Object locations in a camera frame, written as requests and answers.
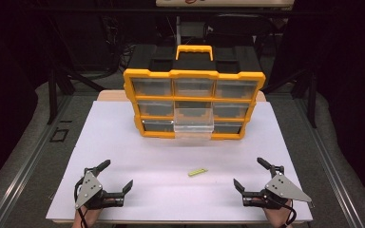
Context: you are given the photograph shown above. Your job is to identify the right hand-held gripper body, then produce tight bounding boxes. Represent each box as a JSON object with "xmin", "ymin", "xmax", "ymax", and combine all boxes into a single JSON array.
[{"xmin": 241, "ymin": 164, "xmax": 314, "ymax": 211}]

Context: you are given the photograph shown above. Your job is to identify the yellow black organizer cabinet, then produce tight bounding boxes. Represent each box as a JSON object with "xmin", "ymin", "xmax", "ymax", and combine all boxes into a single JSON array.
[{"xmin": 123, "ymin": 44, "xmax": 267, "ymax": 141}]

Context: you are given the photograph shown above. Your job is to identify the black metal stand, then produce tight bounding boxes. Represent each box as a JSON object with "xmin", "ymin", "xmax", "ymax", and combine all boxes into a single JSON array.
[
  {"xmin": 46, "ymin": 66, "xmax": 106, "ymax": 125},
  {"xmin": 260, "ymin": 68, "xmax": 318, "ymax": 129}
]

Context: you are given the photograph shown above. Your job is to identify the small yellow-green bar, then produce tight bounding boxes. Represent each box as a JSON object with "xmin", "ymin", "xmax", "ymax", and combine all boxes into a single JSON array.
[{"xmin": 187, "ymin": 168, "xmax": 209, "ymax": 178}]

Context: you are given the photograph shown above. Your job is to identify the clear plastic drawer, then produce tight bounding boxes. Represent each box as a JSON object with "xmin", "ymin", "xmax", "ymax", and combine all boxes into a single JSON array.
[{"xmin": 172, "ymin": 106, "xmax": 216, "ymax": 141}]

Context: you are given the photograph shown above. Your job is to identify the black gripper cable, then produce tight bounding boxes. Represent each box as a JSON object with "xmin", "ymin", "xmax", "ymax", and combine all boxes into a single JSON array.
[
  {"xmin": 274, "ymin": 197, "xmax": 298, "ymax": 228},
  {"xmin": 73, "ymin": 180, "xmax": 89, "ymax": 228}
]

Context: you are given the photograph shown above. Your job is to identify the grey metal post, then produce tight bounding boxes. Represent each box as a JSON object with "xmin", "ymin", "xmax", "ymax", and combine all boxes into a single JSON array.
[{"xmin": 175, "ymin": 14, "xmax": 183, "ymax": 46}]

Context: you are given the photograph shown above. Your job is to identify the person's left hand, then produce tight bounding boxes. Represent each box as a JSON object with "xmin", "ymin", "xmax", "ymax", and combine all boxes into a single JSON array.
[{"xmin": 71, "ymin": 206, "xmax": 103, "ymax": 228}]

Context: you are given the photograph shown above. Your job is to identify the grey metal floor rail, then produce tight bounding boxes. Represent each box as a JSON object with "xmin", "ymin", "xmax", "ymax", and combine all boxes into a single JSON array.
[
  {"xmin": 0, "ymin": 94, "xmax": 74, "ymax": 228},
  {"xmin": 293, "ymin": 94, "xmax": 365, "ymax": 228}
]

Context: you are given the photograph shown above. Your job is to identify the person's right hand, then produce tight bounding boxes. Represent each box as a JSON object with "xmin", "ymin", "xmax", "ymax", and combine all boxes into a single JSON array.
[{"xmin": 261, "ymin": 204, "xmax": 295, "ymax": 228}]

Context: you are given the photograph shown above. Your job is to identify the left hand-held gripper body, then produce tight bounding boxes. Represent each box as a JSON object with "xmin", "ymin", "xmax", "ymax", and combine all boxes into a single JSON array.
[{"xmin": 74, "ymin": 166, "xmax": 126, "ymax": 211}]

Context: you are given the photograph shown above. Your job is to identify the black office chair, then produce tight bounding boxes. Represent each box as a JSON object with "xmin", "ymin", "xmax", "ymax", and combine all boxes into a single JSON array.
[{"xmin": 202, "ymin": 12, "xmax": 279, "ymax": 61}]

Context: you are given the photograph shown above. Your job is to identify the bundle of dark cables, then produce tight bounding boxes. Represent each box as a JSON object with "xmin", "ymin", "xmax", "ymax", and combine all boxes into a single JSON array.
[{"xmin": 103, "ymin": 13, "xmax": 141, "ymax": 75}]

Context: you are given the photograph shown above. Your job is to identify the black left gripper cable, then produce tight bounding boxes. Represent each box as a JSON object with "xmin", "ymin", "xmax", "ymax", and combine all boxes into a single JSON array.
[{"xmin": 73, "ymin": 180, "xmax": 89, "ymax": 228}]

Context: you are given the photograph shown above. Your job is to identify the set of clear cabinet drawers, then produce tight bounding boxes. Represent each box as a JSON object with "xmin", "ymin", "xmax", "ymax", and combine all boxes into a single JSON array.
[{"xmin": 130, "ymin": 77, "xmax": 259, "ymax": 135}]

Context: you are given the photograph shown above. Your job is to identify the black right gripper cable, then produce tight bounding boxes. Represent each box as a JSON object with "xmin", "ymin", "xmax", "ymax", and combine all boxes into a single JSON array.
[{"xmin": 274, "ymin": 197, "xmax": 298, "ymax": 228}]

